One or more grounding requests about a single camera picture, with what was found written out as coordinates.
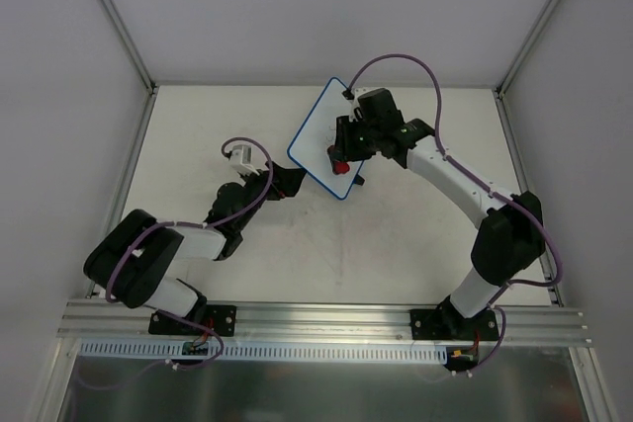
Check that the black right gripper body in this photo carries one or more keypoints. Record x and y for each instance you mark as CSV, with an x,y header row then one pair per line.
x,y
347,138

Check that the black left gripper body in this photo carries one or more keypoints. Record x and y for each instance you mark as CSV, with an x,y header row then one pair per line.
x,y
279,180

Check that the blue-framed whiteboard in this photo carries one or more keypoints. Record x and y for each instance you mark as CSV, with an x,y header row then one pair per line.
x,y
317,133

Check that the red bone-shaped eraser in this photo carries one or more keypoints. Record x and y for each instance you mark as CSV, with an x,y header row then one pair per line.
x,y
339,167

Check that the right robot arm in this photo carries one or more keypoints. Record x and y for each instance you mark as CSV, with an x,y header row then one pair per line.
x,y
508,236

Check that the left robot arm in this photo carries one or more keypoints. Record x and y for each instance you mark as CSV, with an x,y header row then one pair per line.
x,y
132,261

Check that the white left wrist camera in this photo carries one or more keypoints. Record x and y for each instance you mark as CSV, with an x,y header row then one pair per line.
x,y
240,160

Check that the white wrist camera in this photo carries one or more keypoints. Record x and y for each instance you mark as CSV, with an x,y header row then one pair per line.
x,y
240,160
357,110

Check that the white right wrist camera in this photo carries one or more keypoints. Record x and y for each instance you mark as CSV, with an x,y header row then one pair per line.
x,y
357,110

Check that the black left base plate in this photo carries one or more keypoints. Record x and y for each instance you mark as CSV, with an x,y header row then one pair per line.
x,y
220,318

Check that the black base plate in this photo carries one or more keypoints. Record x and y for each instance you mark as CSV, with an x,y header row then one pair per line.
x,y
432,324
220,318

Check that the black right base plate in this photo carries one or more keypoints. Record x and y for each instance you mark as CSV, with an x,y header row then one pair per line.
x,y
432,324

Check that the white slotted cable duct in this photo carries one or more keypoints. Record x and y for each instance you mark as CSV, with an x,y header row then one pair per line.
x,y
267,351

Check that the aluminium mounting rail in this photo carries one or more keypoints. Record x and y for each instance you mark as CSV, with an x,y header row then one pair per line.
x,y
524,326

